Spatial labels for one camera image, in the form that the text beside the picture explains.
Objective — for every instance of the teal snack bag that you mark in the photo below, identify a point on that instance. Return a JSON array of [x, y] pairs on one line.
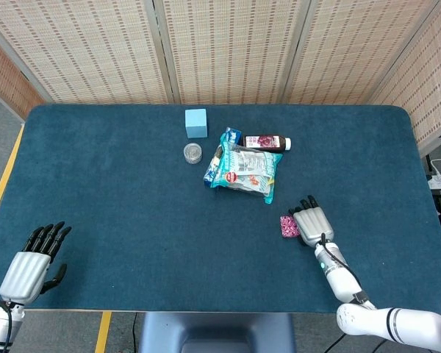
[[250, 165]]

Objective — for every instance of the teal felt table cover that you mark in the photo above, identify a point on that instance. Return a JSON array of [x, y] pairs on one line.
[[132, 220]]

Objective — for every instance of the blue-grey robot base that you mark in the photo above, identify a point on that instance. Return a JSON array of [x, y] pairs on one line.
[[217, 331]]

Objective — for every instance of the clear round plastic jar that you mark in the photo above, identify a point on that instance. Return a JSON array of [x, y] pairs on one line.
[[193, 153]]

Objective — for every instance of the woven bamboo screen panel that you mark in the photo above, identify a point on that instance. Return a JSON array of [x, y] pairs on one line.
[[84, 48], [426, 84], [231, 48], [7, 81], [353, 48]]

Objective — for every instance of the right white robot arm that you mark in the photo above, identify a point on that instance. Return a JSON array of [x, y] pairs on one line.
[[408, 323]]

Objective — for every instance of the dark bottle white cap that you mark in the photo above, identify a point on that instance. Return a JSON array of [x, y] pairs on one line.
[[264, 142]]

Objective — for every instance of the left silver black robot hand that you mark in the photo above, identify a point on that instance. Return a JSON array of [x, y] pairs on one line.
[[24, 274]]

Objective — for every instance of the light blue cube box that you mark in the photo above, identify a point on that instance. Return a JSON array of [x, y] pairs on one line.
[[196, 123]]

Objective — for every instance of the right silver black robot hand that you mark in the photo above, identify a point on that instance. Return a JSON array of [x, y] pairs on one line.
[[314, 226]]

